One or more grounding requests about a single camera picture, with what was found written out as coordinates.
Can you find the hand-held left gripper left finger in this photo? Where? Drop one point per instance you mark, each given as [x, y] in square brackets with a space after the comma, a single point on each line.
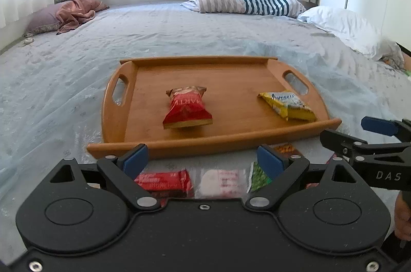
[135, 161]

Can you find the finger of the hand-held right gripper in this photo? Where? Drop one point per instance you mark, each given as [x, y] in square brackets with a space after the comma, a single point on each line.
[379, 125]
[340, 140]

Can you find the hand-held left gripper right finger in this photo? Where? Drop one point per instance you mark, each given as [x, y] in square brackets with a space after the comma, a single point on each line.
[269, 162]

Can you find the green snack packet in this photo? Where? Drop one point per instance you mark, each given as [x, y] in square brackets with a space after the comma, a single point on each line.
[258, 178]

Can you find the brown peanut snack packet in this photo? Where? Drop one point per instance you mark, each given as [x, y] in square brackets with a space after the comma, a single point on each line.
[287, 149]

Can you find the dark red bar wrapper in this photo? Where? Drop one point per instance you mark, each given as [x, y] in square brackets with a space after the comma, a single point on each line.
[167, 180]

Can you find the white pink cake packet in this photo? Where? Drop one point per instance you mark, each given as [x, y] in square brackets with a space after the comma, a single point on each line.
[221, 182]

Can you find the wooden tray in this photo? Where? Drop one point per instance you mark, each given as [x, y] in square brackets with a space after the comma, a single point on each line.
[224, 82]

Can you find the person's right hand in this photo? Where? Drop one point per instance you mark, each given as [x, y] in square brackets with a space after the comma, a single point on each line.
[404, 220]

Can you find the yellow biscuit packet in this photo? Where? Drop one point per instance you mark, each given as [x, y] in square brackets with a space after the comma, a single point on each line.
[289, 105]

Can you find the red chip bag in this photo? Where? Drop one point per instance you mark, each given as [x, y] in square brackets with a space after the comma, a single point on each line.
[188, 108]

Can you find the light blue bedspread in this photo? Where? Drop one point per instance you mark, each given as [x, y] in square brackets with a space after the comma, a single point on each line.
[64, 92]

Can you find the white pillow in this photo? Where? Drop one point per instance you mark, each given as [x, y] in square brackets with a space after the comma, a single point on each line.
[350, 27]

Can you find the dark wooden headboard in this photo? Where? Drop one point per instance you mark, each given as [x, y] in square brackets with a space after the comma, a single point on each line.
[308, 3]

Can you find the small pale trinket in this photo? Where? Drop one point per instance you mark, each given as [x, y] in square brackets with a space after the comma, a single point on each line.
[26, 42]

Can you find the pink crumpled cloth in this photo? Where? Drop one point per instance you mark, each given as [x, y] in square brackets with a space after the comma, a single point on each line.
[77, 10]

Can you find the purple pillow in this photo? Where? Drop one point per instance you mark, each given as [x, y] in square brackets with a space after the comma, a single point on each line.
[41, 19]

